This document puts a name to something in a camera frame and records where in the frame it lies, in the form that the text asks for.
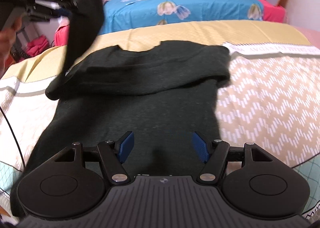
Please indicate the dark green t-shirt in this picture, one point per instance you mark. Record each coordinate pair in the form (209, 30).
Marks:
(140, 93)

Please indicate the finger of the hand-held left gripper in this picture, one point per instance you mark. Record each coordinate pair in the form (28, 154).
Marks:
(50, 15)
(56, 4)

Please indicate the yellow patterned blanket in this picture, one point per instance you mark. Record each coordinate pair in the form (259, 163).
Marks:
(262, 87)

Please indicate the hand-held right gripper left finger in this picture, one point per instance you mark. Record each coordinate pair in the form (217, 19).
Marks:
(126, 146)

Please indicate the person's left hand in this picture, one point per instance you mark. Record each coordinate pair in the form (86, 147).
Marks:
(7, 42)

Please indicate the pile of red clothes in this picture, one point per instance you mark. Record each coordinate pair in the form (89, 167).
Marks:
(37, 46)

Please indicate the blue floral bedsheet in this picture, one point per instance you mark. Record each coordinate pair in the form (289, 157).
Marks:
(200, 5)

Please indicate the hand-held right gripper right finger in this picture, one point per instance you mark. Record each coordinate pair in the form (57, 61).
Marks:
(200, 146)

